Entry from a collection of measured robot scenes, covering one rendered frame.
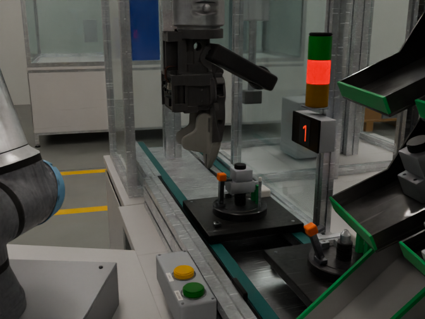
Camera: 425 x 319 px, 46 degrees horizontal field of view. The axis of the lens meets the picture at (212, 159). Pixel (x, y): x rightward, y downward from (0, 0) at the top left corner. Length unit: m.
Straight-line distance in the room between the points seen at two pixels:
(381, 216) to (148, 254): 0.77
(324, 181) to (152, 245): 0.49
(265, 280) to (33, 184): 0.51
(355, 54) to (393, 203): 1.54
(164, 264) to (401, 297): 0.50
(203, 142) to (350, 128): 1.53
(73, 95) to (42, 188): 4.93
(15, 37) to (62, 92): 3.17
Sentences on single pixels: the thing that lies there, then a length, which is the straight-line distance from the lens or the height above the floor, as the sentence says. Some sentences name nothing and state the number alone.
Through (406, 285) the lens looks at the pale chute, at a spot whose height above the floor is 1.10.
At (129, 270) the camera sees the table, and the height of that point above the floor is 0.86.
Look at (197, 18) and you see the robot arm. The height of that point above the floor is 1.45.
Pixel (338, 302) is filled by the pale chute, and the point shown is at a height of 1.04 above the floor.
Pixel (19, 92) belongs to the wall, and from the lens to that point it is 8.99.
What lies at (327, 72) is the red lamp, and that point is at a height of 1.34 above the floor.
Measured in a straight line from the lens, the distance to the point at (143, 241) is 1.39.
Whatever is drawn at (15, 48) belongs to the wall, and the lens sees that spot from 8.92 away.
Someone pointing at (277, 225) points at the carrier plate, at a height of 0.97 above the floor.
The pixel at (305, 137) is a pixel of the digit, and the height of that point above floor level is 1.19.
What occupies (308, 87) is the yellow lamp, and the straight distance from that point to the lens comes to 1.10.
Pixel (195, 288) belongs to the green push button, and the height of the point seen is 0.97.
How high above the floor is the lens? 1.45
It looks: 16 degrees down
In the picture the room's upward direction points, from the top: straight up
